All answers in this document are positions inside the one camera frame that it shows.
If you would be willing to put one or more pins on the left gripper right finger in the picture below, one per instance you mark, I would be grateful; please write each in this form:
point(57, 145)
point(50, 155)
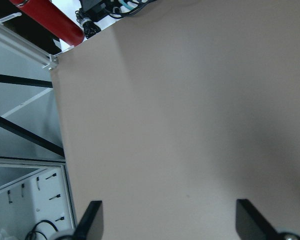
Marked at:
point(250, 224)

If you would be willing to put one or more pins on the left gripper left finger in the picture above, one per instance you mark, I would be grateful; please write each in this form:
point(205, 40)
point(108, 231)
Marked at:
point(90, 226)

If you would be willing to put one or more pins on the black power adapter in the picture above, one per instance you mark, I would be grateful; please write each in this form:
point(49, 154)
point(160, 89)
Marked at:
point(95, 9)

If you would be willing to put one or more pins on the red cylinder bottle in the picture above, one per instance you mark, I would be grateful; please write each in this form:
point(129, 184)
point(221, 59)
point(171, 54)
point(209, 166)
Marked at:
point(54, 20)

